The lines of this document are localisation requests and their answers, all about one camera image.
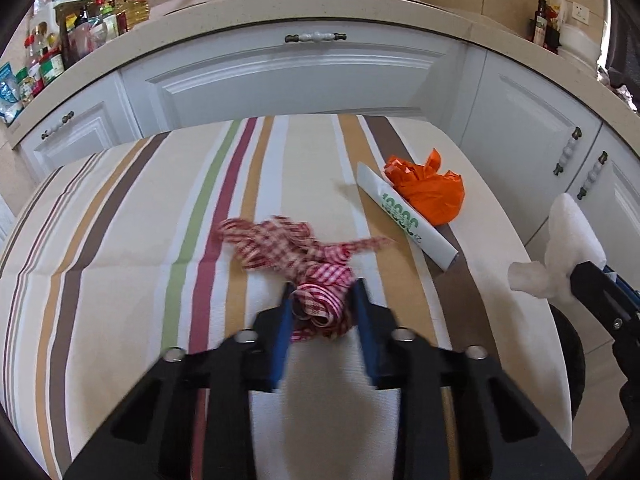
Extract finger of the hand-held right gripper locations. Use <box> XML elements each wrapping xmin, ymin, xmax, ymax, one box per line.
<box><xmin>602</xmin><ymin>266</ymin><xmax>640</xmax><ymax>311</ymax></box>
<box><xmin>570</xmin><ymin>261</ymin><xmax>640</xmax><ymax>335</ymax></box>

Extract dark cloth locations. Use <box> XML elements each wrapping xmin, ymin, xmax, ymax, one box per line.
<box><xmin>605</xmin><ymin>0</ymin><xmax>640</xmax><ymax>86</ymax></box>

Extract red checkered ribbon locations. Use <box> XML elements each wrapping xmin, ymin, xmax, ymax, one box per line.
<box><xmin>215</xmin><ymin>216</ymin><xmax>396</xmax><ymax>343</ymax></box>

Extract cooking oil bottle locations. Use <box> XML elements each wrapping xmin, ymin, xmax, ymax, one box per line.
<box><xmin>117</xmin><ymin>0</ymin><xmax>151</xmax><ymax>34</ymax></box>

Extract white tissue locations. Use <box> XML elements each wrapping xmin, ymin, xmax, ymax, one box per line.
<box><xmin>507</xmin><ymin>194</ymin><xmax>607</xmax><ymax>306</ymax></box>

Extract dark glass bottle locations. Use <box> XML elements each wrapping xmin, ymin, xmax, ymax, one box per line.
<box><xmin>532</xmin><ymin>0</ymin><xmax>549</xmax><ymax>46</ymax></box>

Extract white packet green print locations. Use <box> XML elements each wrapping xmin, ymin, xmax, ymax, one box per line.
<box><xmin>357</xmin><ymin>161</ymin><xmax>459</xmax><ymax>269</ymax></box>

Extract white container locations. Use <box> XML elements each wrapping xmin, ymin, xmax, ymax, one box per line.
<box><xmin>557</xmin><ymin>22</ymin><xmax>601</xmax><ymax>79</ymax></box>

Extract cabinet handle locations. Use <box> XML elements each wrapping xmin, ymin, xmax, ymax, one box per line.
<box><xmin>577</xmin><ymin>151</ymin><xmax>609</xmax><ymax>201</ymax></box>
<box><xmin>554</xmin><ymin>126</ymin><xmax>583</xmax><ymax>177</ymax></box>
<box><xmin>42</xmin><ymin>111</ymin><xmax>75</xmax><ymax>140</ymax></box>

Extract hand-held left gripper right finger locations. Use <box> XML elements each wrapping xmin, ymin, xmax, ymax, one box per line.
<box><xmin>351</xmin><ymin>280</ymin><xmax>588</xmax><ymax>480</ymax></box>

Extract row of condiment bottles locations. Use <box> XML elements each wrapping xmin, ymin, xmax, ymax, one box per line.
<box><xmin>15</xmin><ymin>0</ymin><xmax>121</xmax><ymax>101</ymax></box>

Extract black trash bin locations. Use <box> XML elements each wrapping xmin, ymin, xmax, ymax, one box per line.
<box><xmin>550</xmin><ymin>300</ymin><xmax>587</xmax><ymax>421</ymax></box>

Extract drawer handle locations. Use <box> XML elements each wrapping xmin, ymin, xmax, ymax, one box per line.
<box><xmin>285</xmin><ymin>31</ymin><xmax>347</xmax><ymax>44</ymax></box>

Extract beige stone countertop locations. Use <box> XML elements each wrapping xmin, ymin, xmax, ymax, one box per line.
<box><xmin>10</xmin><ymin>0</ymin><xmax>640</xmax><ymax>147</ymax></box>

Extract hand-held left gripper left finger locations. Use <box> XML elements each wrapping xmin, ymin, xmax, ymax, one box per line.
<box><xmin>62</xmin><ymin>284</ymin><xmax>297</xmax><ymax>480</ymax></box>

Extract orange plastic bag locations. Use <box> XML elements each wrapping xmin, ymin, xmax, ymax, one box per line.
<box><xmin>384</xmin><ymin>148</ymin><xmax>466</xmax><ymax>226</ymax></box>

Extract striped tablecloth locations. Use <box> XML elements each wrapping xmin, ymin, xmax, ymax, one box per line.
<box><xmin>0</xmin><ymin>114</ymin><xmax>576</xmax><ymax>480</ymax></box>

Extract white kitchen cabinets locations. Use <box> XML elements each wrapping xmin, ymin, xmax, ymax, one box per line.
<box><xmin>17</xmin><ymin>35</ymin><xmax>640</xmax><ymax>311</ymax></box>

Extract blue snack packet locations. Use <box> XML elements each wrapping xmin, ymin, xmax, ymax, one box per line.
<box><xmin>0</xmin><ymin>62</ymin><xmax>26</xmax><ymax>126</ymax></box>

